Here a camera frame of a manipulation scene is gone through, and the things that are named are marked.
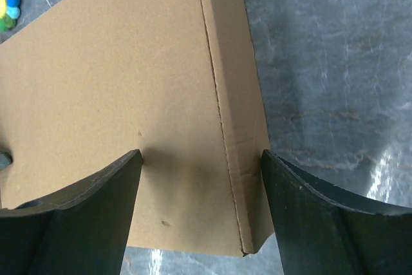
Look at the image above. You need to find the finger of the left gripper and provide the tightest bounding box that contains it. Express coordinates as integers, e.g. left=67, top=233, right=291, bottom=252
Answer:
left=0, top=151, right=13, bottom=170

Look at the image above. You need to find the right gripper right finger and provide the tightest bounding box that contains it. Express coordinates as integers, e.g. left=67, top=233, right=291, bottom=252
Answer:
left=261, top=150, right=411, bottom=274

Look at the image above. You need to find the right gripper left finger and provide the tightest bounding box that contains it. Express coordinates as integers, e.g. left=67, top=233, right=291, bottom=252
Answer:
left=1, top=149, right=143, bottom=274

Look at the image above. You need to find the brown cardboard box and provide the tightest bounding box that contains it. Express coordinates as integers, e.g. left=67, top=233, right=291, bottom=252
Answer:
left=1, top=0, right=273, bottom=256

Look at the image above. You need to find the lower rainbow flower plush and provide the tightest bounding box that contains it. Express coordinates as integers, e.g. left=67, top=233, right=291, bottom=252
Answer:
left=1, top=0, right=21, bottom=32

